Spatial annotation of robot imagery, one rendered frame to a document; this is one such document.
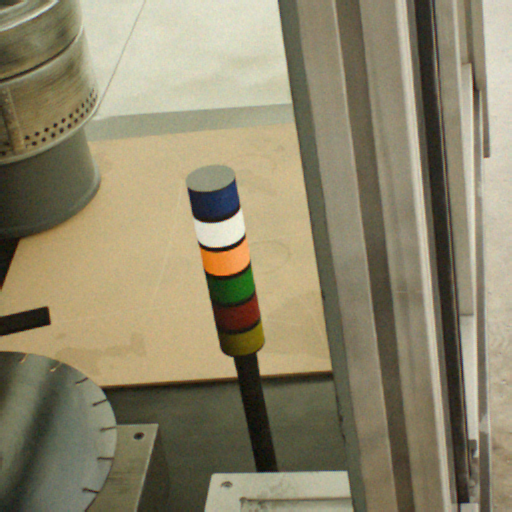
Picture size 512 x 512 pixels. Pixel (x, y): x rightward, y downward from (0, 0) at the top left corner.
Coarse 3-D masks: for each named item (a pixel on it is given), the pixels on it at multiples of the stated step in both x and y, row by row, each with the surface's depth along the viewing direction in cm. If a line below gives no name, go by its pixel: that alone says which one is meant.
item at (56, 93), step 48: (0, 0) 192; (48, 0) 176; (0, 48) 173; (48, 48) 178; (0, 96) 177; (48, 96) 180; (96, 96) 192; (0, 144) 180; (48, 144) 183; (0, 192) 188; (48, 192) 191; (96, 192) 198
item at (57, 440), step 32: (0, 352) 139; (0, 384) 135; (32, 384) 134; (64, 384) 133; (96, 384) 132; (0, 416) 130; (32, 416) 130; (64, 416) 129; (96, 416) 128; (32, 448) 126; (64, 448) 125; (96, 448) 125; (0, 480) 123; (32, 480) 122; (64, 480) 122; (96, 480) 121
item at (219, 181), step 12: (204, 168) 122; (216, 168) 122; (228, 168) 121; (192, 180) 121; (204, 180) 120; (216, 180) 120; (228, 180) 120; (192, 192) 120; (204, 192) 119; (216, 192) 119; (228, 192) 120; (192, 204) 121; (204, 204) 120; (216, 204) 120; (228, 204) 120; (204, 216) 121; (216, 216) 120
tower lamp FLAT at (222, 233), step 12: (240, 204) 122; (228, 216) 121; (240, 216) 122; (204, 228) 121; (216, 228) 121; (228, 228) 121; (240, 228) 123; (204, 240) 122; (216, 240) 122; (228, 240) 122; (240, 240) 123
